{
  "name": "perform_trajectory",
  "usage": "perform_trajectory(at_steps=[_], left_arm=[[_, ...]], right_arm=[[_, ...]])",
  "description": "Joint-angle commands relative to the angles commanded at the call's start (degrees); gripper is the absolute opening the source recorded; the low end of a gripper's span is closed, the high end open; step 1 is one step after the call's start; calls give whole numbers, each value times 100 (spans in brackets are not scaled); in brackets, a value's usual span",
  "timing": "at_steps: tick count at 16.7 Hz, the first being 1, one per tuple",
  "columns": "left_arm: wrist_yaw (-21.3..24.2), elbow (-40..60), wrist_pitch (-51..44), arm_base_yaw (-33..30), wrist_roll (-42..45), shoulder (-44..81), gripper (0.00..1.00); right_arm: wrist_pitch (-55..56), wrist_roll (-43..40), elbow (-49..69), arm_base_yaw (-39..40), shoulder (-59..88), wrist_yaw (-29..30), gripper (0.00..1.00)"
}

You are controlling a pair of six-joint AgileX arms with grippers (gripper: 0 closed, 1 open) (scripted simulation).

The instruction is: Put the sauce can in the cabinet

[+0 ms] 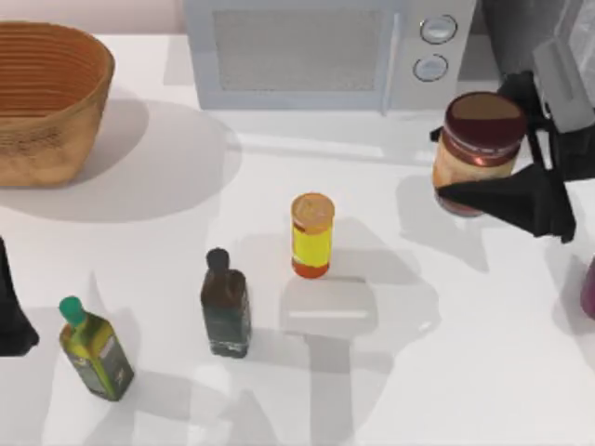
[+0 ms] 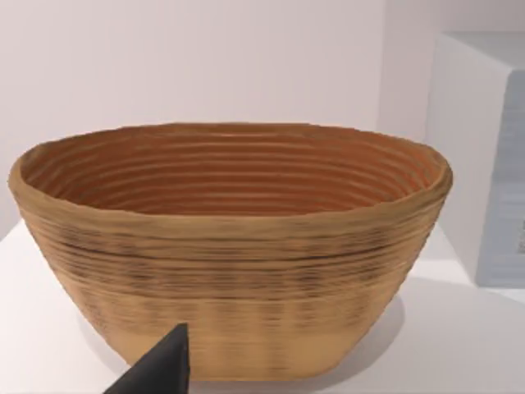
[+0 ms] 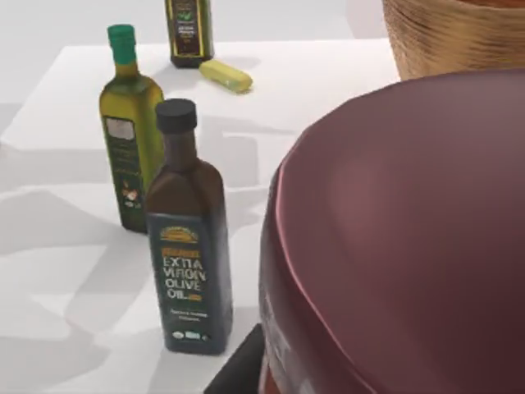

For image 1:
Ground pale microwave door handle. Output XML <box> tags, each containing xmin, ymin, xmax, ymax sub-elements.
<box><xmin>380</xmin><ymin>12</ymin><xmax>403</xmax><ymax>117</ymax></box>

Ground purple container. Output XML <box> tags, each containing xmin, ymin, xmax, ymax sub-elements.
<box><xmin>579</xmin><ymin>254</ymin><xmax>595</xmax><ymax>321</ymax></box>

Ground round microwave knob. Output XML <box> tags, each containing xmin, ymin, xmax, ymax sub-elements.
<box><xmin>418</xmin><ymin>13</ymin><xmax>459</xmax><ymax>46</ymax></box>
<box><xmin>412</xmin><ymin>52</ymin><xmax>450</xmax><ymax>85</ymax></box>

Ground yellow bottle with orange cap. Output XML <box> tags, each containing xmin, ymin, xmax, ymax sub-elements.
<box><xmin>290</xmin><ymin>192</ymin><xmax>337</xmax><ymax>281</ymax></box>

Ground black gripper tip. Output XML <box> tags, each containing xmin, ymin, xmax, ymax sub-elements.
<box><xmin>0</xmin><ymin>236</ymin><xmax>41</xmax><ymax>359</ymax></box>

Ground green-capped olive oil bottle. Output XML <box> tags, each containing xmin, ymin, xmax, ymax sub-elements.
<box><xmin>58</xmin><ymin>295</ymin><xmax>137</xmax><ymax>401</ymax></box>

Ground woven wicker basket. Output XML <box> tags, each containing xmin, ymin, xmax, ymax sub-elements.
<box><xmin>0</xmin><ymin>22</ymin><xmax>117</xmax><ymax>190</ymax></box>

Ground glass jar with maroon lid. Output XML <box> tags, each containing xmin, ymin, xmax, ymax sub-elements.
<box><xmin>431</xmin><ymin>91</ymin><xmax>529</xmax><ymax>218</ymax></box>

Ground microwave door with mesh window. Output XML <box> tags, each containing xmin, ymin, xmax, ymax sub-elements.
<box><xmin>183</xmin><ymin>0</ymin><xmax>402</xmax><ymax>117</ymax></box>

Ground pale microwave oven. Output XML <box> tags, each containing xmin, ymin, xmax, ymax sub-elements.
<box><xmin>180</xmin><ymin>0</ymin><xmax>481</xmax><ymax>118</ymax></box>

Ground dark brown glass bottle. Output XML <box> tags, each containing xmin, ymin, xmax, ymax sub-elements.
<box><xmin>200</xmin><ymin>247</ymin><xmax>254</xmax><ymax>360</ymax></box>

